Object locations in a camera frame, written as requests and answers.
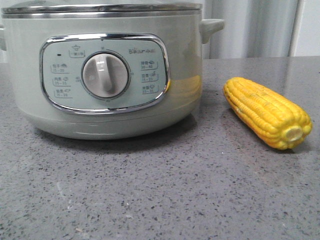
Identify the white pleated curtain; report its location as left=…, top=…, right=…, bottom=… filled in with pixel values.
left=0, top=0, right=301, bottom=64

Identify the yellow corn cob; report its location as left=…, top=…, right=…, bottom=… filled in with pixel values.
left=223, top=77, right=313, bottom=150

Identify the glass pot lid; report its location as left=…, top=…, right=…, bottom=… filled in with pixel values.
left=2, top=0, right=202, bottom=14

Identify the pale green electric pot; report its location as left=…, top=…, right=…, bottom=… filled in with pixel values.
left=0, top=10, right=225, bottom=141

